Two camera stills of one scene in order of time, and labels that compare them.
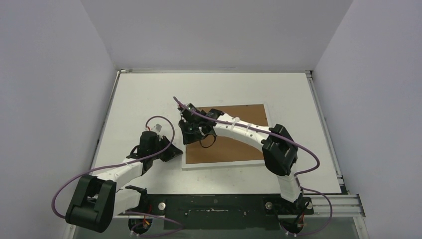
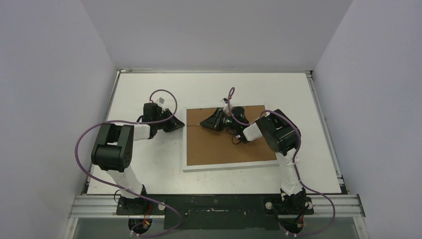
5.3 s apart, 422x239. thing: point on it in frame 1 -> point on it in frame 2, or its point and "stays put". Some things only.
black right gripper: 190,132 -> 220,119
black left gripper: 172,152 -> 174,124
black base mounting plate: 249,211 stays put
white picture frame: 223,149 stays put
